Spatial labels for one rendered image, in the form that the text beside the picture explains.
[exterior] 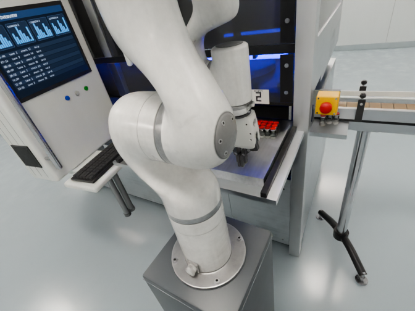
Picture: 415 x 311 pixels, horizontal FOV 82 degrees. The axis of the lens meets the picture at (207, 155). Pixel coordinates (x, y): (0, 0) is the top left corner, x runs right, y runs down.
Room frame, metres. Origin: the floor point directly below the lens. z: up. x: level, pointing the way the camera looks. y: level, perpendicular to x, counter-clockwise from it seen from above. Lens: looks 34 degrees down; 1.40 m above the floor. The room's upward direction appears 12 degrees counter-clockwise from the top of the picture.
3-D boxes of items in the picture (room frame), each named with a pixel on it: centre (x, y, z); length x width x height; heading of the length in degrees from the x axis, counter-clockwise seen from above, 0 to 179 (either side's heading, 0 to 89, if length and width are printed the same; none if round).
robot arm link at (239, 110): (0.56, -0.10, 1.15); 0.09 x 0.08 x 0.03; 55
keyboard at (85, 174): (1.06, 0.48, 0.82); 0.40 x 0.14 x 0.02; 152
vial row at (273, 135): (0.84, -0.21, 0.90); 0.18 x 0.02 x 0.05; 54
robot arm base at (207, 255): (0.37, 0.05, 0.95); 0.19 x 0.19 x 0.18
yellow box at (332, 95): (0.78, -0.47, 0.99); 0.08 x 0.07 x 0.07; 144
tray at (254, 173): (0.75, -0.14, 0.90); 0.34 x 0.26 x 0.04; 144
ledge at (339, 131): (0.80, -0.51, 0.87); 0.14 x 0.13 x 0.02; 144
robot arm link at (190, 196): (0.39, 0.08, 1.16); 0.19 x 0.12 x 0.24; 53
